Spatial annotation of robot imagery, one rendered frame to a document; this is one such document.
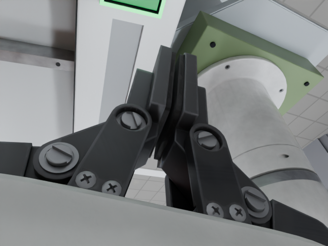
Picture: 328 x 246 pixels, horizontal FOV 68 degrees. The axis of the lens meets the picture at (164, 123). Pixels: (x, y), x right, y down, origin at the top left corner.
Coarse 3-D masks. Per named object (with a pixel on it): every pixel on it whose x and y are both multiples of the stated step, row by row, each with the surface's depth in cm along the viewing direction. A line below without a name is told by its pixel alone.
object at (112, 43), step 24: (96, 0) 21; (168, 0) 22; (96, 24) 23; (120, 24) 23; (144, 24) 23; (168, 24) 24; (96, 48) 24; (120, 48) 25; (144, 48) 25; (96, 72) 27; (120, 72) 27; (96, 96) 29; (120, 96) 30; (96, 120) 32
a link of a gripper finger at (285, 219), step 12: (276, 204) 7; (276, 216) 7; (288, 216) 7; (300, 216) 7; (276, 228) 7; (288, 228) 7; (300, 228) 7; (312, 228) 7; (324, 228) 7; (312, 240) 7; (324, 240) 7
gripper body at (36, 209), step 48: (0, 192) 4; (48, 192) 4; (96, 192) 5; (0, 240) 3; (48, 240) 4; (96, 240) 4; (144, 240) 4; (192, 240) 4; (240, 240) 5; (288, 240) 5
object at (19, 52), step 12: (0, 48) 35; (12, 48) 36; (24, 48) 36; (36, 48) 37; (48, 48) 38; (0, 60) 36; (12, 60) 36; (24, 60) 36; (36, 60) 37; (48, 60) 37; (60, 60) 37; (72, 60) 38
